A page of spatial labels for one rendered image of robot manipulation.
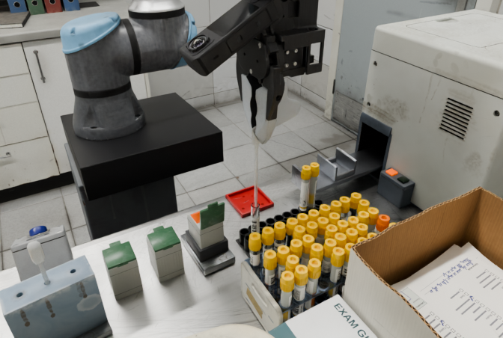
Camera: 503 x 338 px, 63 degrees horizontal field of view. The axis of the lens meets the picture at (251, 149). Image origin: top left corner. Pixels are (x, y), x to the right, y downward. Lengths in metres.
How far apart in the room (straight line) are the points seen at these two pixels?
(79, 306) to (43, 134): 1.78
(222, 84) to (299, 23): 2.74
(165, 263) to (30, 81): 1.67
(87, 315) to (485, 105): 0.62
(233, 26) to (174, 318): 0.39
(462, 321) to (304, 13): 0.41
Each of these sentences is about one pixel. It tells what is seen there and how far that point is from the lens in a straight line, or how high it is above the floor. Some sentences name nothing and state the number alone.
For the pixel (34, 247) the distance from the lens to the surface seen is 0.52.
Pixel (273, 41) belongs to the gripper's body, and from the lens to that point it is 0.47.
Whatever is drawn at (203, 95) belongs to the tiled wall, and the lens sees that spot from 3.18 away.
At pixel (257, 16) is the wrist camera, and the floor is 1.26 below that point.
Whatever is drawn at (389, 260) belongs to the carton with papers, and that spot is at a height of 0.97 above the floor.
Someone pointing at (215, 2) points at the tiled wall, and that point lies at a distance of 3.03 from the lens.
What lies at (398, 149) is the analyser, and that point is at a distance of 0.81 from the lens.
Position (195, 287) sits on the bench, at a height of 0.88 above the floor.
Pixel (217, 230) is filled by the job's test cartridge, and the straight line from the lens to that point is 0.64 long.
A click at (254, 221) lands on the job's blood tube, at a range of 0.62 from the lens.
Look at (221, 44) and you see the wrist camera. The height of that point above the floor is 1.23.
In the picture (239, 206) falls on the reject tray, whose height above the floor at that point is 0.88.
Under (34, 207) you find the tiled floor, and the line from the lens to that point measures 2.43.
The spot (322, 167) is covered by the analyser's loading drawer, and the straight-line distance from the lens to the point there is 0.80.
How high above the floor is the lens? 1.36
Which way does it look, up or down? 31 degrees down
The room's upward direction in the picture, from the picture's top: straight up
